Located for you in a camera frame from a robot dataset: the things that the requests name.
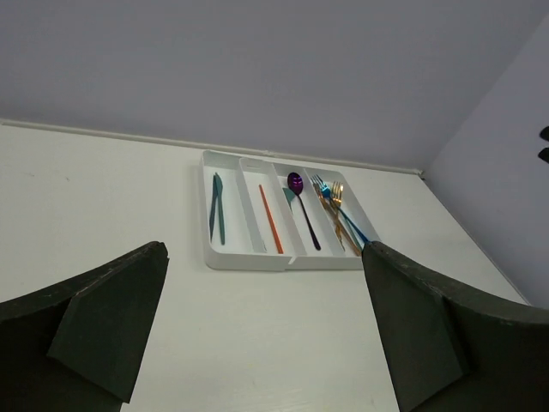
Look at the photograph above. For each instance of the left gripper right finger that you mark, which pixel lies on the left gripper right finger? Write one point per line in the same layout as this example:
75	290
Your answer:
452	347

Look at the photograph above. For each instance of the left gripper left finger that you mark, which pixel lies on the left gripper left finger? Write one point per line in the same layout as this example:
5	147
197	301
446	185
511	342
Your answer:
78	345

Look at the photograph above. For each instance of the dark blue metal fork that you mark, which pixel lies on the dark blue metal fork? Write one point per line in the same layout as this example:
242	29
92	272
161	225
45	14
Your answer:
357	235

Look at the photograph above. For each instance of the gold ornate fork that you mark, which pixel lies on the gold ornate fork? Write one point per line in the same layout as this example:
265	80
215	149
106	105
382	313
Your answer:
336	195

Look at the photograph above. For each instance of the rose gold fork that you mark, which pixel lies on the rose gold fork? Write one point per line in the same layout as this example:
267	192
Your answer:
331	206

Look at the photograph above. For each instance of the dark blue plastic knife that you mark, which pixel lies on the dark blue plastic knife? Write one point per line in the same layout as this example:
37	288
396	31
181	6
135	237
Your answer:
211	219

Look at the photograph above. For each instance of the blue plastic fork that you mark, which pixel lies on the blue plastic fork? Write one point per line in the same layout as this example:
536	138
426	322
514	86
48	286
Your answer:
343	214

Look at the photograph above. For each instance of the teal plastic knife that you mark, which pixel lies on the teal plastic knife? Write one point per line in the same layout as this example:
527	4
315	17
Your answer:
218	186

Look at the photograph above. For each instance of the teal plastic spoon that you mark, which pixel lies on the teal plastic spoon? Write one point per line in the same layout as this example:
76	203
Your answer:
289	195

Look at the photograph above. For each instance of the purple metal spoon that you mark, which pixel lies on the purple metal spoon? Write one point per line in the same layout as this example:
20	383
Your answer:
296	185

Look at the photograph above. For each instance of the orange chopstick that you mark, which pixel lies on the orange chopstick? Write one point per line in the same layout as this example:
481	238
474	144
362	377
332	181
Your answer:
271	221

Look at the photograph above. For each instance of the iridescent rainbow fork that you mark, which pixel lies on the iridescent rainbow fork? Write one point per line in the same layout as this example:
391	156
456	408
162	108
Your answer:
330	211

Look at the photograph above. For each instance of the white cutlery tray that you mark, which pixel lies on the white cutlery tray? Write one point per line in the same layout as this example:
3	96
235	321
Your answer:
246	222

